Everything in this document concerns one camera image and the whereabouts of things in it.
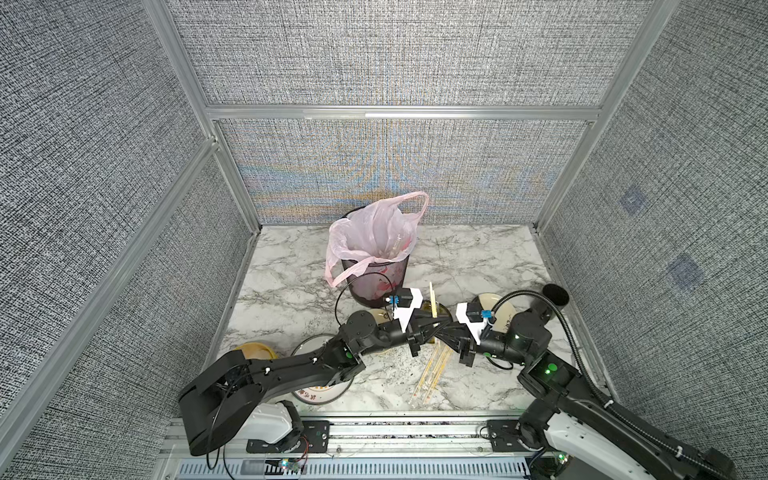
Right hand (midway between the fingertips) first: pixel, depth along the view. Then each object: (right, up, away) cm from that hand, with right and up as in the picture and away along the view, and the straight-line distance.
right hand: (434, 323), depth 65 cm
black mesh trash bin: (-15, +7, +21) cm, 27 cm away
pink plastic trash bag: (-11, +22, +27) cm, 37 cm away
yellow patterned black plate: (+1, +3, -3) cm, 4 cm away
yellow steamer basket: (-46, -11, +17) cm, 51 cm away
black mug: (+42, +3, +27) cm, 50 cm away
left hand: (+4, +1, -2) cm, 4 cm away
